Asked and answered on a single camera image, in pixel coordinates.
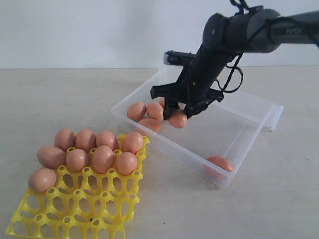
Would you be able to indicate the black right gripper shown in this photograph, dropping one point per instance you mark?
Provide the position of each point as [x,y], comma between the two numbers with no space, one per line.
[192,87]

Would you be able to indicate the brown egg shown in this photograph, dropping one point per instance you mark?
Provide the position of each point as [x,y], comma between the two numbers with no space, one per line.
[107,138]
[77,159]
[126,163]
[85,140]
[102,159]
[42,179]
[151,124]
[51,157]
[136,111]
[64,139]
[178,119]
[155,111]
[162,102]

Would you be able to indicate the brown egg top back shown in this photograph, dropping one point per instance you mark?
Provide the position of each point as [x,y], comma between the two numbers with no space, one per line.
[162,102]

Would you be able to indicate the clear plastic container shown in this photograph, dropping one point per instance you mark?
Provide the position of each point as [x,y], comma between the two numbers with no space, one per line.
[226,129]

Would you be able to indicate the brown egg speckled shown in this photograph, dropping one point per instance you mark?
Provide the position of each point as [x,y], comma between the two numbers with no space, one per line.
[133,143]

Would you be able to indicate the yellow plastic egg tray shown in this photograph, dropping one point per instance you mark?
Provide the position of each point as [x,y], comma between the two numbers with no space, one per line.
[83,205]

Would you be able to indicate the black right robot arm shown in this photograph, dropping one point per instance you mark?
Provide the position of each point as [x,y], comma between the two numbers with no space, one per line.
[225,40]

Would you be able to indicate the brown egg front right corner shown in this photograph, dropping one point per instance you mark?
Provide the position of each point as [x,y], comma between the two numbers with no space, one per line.
[222,163]

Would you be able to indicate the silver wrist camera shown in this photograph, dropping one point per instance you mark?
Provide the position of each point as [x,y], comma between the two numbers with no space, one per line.
[177,58]

